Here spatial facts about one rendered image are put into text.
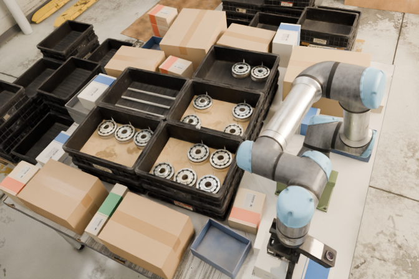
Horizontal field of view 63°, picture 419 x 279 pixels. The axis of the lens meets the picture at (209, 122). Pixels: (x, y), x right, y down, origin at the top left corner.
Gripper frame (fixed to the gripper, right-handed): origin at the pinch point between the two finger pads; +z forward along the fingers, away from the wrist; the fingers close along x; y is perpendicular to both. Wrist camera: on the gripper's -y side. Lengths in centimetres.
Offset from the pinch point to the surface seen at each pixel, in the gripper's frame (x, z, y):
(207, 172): -32, 28, 48
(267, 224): -21.2, 32.1, 16.0
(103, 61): -122, 72, 196
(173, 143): -41, 28, 71
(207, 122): -59, 28, 60
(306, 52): -117, 21, 28
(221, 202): -20.7, 26.6, 35.3
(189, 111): -62, 28, 73
